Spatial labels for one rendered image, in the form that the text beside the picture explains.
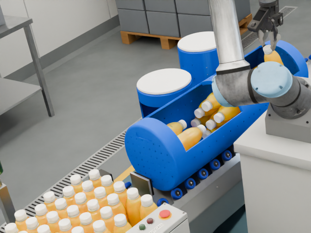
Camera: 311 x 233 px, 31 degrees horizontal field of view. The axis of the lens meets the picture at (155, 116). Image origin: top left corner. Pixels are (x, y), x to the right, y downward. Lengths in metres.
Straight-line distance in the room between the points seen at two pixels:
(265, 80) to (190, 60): 1.38
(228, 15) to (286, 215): 0.76
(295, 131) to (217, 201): 0.49
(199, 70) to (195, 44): 0.15
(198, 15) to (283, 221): 3.70
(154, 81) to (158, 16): 3.09
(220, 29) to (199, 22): 3.74
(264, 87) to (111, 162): 2.54
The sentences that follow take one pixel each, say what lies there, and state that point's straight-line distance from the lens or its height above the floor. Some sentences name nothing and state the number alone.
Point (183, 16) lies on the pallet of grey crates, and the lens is 5.72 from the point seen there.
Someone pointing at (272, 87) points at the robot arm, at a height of 1.41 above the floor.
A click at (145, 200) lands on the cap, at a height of 1.10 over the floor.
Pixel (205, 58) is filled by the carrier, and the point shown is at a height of 0.99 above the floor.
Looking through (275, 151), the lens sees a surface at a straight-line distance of 1.98.
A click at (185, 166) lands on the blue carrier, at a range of 2.08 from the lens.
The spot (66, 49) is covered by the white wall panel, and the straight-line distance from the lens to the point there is 6.31.
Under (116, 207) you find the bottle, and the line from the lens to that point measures 1.98.
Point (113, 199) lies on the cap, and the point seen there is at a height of 1.10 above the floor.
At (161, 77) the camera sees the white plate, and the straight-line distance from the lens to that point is 2.88.
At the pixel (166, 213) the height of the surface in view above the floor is 1.11.
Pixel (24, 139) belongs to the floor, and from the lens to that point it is 4.86.
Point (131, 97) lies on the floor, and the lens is 5.10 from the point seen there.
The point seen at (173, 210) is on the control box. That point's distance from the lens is 1.85.
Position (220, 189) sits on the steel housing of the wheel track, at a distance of 2.30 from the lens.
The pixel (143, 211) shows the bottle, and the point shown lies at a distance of 1.94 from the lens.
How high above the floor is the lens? 2.24
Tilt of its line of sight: 28 degrees down
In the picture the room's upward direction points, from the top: 10 degrees counter-clockwise
